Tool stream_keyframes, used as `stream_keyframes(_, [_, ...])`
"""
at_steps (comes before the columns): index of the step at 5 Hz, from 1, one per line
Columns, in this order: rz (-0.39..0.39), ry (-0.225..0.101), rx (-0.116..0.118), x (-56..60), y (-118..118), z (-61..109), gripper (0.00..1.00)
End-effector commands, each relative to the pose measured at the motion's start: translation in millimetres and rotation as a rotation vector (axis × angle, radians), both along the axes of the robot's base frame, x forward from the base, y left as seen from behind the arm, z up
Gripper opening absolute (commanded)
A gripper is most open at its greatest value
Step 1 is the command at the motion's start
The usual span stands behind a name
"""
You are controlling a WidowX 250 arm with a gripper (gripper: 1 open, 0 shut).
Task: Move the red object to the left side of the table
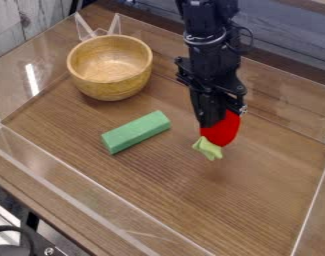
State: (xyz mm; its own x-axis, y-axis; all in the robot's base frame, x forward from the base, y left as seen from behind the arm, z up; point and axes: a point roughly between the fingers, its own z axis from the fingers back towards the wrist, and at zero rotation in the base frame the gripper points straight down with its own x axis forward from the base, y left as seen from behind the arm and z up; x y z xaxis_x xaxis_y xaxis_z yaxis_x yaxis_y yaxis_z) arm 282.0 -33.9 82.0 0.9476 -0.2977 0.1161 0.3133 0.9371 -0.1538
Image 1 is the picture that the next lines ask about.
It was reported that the clear acrylic tray enclosure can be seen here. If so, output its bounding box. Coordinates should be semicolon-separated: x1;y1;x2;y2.
0;19;325;256

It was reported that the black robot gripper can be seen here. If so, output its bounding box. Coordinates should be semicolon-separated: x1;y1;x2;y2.
176;32;248;128

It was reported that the black cable lower left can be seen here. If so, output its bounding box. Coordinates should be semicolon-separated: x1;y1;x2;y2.
0;225;37;256

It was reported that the red plush radish toy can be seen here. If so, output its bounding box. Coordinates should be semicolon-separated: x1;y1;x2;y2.
193;110;241;161

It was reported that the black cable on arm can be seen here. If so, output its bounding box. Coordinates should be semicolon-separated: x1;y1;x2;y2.
226;25;256;54

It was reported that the green rectangular block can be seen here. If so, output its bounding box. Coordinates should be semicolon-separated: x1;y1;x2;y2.
101;111;172;155

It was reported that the black metal table frame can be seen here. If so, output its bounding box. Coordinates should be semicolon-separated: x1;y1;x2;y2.
21;212;69;256

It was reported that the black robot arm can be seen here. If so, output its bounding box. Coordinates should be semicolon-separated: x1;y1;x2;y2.
174;0;248;128

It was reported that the wooden bowl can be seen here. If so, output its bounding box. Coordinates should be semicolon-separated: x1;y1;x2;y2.
66;35;153;101

